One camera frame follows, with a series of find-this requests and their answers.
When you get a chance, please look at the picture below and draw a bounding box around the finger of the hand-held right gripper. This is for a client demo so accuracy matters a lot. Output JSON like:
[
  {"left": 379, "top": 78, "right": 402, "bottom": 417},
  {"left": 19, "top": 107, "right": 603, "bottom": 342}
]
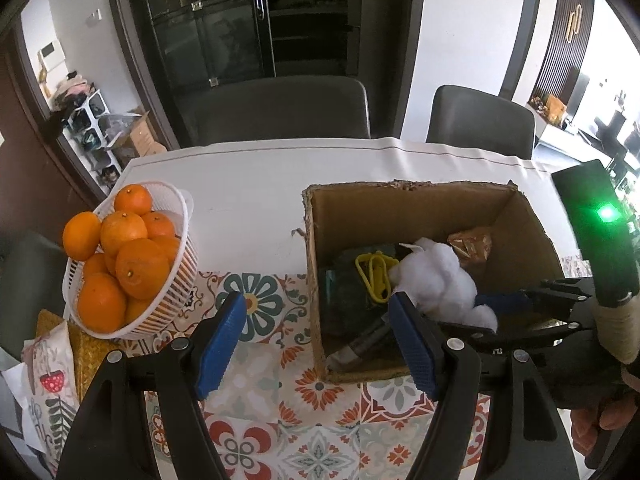
[
  {"left": 474, "top": 279, "right": 599, "bottom": 319},
  {"left": 442, "top": 310, "right": 597, "bottom": 357}
]

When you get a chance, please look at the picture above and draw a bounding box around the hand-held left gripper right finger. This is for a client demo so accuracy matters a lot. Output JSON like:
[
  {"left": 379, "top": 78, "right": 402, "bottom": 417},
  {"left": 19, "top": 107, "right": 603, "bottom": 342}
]
[{"left": 387, "top": 291, "right": 581, "bottom": 480}]

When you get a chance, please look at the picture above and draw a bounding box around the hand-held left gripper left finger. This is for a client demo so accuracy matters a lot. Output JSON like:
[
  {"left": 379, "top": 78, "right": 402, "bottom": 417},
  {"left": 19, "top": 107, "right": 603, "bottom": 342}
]
[{"left": 55, "top": 290, "right": 248, "bottom": 480}]

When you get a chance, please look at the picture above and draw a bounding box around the grey pen tool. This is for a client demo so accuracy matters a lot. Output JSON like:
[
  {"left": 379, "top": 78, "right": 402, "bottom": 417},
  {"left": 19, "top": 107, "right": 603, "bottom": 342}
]
[{"left": 327, "top": 310, "right": 401, "bottom": 368}]

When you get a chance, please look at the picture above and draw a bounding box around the white cotton plush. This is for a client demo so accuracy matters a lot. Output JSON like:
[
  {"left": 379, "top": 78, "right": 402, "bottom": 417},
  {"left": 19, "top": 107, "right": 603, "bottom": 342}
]
[{"left": 389, "top": 236, "right": 499, "bottom": 332}]

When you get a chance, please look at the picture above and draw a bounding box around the dark green knit glove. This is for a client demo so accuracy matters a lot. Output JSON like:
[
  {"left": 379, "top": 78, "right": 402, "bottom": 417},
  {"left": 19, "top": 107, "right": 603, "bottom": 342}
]
[{"left": 325, "top": 247, "right": 396, "bottom": 336}]

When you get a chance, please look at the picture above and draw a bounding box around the yellow black strap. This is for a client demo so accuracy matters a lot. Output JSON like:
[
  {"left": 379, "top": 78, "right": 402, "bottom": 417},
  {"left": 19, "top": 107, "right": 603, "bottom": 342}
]
[{"left": 355, "top": 252, "right": 399, "bottom": 303}]

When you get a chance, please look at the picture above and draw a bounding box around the brown cardboard box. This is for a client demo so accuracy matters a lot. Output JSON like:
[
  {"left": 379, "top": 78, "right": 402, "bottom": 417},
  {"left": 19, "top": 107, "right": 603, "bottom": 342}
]
[{"left": 301, "top": 180, "right": 568, "bottom": 386}]

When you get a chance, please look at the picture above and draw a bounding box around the person's right hand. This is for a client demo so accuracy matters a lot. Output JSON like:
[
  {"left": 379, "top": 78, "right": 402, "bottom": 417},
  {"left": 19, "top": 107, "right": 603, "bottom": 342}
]
[{"left": 570, "top": 365, "right": 640, "bottom": 456}]

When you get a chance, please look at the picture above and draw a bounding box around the brown crumpled packet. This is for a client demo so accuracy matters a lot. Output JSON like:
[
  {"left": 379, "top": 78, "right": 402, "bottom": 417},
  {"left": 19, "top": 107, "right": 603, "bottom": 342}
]
[{"left": 446, "top": 227, "right": 493, "bottom": 266}]

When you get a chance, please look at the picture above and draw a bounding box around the white plastic basket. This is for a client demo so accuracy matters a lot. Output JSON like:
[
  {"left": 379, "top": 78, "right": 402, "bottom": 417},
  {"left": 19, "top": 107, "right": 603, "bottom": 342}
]
[{"left": 62, "top": 181, "right": 200, "bottom": 341}]

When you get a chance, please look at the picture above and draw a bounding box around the white sideboard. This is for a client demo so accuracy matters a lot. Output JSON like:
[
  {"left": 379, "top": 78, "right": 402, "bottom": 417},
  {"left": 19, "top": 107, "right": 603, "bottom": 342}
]
[{"left": 532, "top": 110, "right": 618, "bottom": 171}]

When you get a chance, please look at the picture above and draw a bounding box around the colourful patterned table mat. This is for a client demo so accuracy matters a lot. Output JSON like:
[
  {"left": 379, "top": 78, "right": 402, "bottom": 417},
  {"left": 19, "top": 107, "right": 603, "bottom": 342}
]
[{"left": 140, "top": 255, "right": 596, "bottom": 480}]

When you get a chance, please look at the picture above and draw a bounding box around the pile of oranges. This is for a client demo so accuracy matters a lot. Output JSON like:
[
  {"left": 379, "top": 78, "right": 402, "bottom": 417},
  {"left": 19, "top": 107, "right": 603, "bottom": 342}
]
[{"left": 62, "top": 184, "right": 182, "bottom": 334}]

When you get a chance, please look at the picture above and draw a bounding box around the yellow woven straw mat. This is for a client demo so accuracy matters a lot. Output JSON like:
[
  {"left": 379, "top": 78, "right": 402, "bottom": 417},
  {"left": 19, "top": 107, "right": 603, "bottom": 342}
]
[{"left": 37, "top": 309, "right": 108, "bottom": 401}]

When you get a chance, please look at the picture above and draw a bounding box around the narrow dark grey chair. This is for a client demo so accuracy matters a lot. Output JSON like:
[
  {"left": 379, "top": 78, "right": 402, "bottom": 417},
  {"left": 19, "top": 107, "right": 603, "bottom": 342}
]
[{"left": 425, "top": 85, "right": 537, "bottom": 161}]

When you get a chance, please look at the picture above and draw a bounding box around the floral printed white cloth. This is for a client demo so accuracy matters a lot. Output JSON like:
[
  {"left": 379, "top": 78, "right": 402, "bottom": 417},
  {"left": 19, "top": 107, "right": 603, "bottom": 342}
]
[{"left": 20, "top": 320, "right": 83, "bottom": 476}]

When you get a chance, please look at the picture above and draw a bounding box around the grey side chair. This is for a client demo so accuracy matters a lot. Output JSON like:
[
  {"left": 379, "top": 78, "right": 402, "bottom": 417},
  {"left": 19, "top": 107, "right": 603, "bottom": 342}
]
[{"left": 0, "top": 232, "right": 68, "bottom": 366}]

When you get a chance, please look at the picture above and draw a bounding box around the small background cardboard box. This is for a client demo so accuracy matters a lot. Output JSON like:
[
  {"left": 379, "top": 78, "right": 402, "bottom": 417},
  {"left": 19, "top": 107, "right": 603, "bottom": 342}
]
[{"left": 107, "top": 110, "right": 168, "bottom": 168}]

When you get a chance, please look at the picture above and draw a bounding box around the wide dark grey chair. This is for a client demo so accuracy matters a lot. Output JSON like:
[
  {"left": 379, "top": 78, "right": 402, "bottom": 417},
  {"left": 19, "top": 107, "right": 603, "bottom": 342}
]
[{"left": 187, "top": 76, "right": 372, "bottom": 148}]

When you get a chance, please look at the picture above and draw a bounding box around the white shoe shelf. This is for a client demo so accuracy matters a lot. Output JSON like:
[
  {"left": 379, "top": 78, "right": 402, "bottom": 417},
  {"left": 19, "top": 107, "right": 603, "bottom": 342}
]
[{"left": 60, "top": 89, "right": 123, "bottom": 196}]

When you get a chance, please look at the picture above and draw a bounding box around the pile of pink clothes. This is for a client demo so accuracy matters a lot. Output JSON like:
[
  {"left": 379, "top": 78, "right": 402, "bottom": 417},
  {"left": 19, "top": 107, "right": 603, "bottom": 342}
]
[{"left": 52, "top": 72, "right": 96, "bottom": 111}]

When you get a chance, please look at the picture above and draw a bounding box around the dark glass door cabinet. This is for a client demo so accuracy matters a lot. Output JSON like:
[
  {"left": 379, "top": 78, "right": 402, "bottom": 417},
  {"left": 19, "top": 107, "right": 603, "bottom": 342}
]
[{"left": 102, "top": 0, "right": 428, "bottom": 151}]

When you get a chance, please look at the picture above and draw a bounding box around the gold wall ornament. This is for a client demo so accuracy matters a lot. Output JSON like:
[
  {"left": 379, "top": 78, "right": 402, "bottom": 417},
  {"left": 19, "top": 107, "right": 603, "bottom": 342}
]
[{"left": 565, "top": 4, "right": 582, "bottom": 43}]

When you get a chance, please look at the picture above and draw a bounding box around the white wall panel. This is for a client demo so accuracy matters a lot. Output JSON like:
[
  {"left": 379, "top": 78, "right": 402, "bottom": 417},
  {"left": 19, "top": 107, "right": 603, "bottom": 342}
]
[{"left": 37, "top": 42, "right": 66, "bottom": 73}]

